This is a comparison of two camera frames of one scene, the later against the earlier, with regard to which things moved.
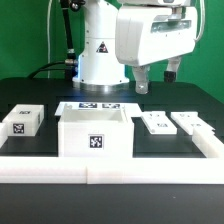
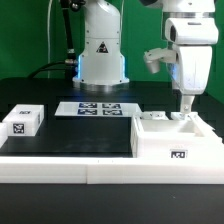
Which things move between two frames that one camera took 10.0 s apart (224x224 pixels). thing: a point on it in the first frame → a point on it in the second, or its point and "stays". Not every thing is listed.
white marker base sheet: x=131 y=107 stays
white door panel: x=191 y=120 stays
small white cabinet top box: x=25 y=119 stays
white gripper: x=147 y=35 → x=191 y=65
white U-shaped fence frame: x=207 y=170 stays
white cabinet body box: x=91 y=130 → x=187 y=137
